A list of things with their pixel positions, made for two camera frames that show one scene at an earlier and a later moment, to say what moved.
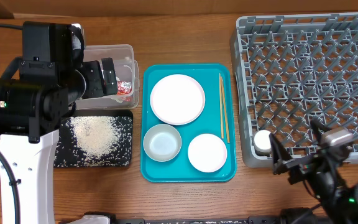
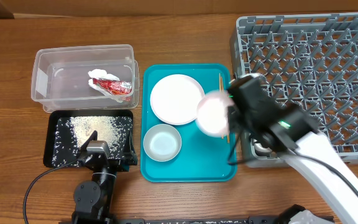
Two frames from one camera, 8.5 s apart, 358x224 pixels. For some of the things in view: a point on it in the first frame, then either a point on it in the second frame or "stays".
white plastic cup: (261, 143) stays
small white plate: (207, 153) → (211, 115)
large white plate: (178, 99) stays
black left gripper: (97, 86) → (130, 157)
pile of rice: (87, 141) stays
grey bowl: (162, 142) stays
